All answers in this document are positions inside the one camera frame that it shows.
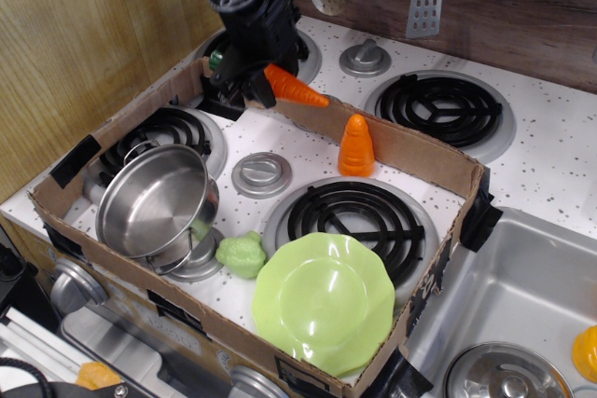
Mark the front left black burner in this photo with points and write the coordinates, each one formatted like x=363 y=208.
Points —
x=170 y=125

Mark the black burner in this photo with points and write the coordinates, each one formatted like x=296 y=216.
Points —
x=458 y=109
x=309 y=54
x=384 y=218
x=170 y=125

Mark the small orange carrot cone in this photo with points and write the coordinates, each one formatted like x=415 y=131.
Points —
x=356 y=156

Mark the hanging metal spatula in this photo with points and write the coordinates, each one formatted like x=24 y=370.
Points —
x=424 y=19

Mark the light green plastic plate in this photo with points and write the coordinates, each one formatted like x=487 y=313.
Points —
x=325 y=299

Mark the steel cooking pot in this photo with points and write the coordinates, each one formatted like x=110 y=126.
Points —
x=158 y=208

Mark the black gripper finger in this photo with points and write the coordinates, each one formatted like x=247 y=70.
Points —
x=231 y=67
x=257 y=88

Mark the centre silver stove knob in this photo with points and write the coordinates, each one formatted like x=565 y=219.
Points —
x=261 y=175

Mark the brown cardboard fence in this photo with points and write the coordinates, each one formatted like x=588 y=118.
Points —
x=404 y=149

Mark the back left black burner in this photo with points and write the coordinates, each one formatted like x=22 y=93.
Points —
x=309 y=54

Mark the front right black burner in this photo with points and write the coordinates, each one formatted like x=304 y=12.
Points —
x=384 y=218

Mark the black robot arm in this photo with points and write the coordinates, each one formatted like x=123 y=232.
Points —
x=260 y=32

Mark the steel pot lid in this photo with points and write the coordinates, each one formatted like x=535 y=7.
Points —
x=499 y=369

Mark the light green toy vegetable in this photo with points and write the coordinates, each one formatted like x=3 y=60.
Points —
x=243 y=255

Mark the back right black burner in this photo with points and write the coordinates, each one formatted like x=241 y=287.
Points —
x=458 y=109

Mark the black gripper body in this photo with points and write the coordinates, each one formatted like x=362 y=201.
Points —
x=262 y=32

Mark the silver stove knob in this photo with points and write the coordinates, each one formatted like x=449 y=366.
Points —
x=367 y=59
x=261 y=175

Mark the front panel silver knob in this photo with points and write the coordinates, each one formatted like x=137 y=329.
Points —
x=74 y=288

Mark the lower front silver knob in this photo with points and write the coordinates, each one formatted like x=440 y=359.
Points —
x=248 y=383

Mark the orange toy carrot green stem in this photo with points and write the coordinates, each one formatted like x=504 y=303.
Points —
x=286 y=87

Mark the back silver stove knob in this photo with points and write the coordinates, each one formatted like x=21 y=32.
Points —
x=367 y=59

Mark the yellow toy in sink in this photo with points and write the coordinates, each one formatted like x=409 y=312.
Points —
x=584 y=354

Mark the silver sink basin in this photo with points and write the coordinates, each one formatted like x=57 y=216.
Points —
x=532 y=284

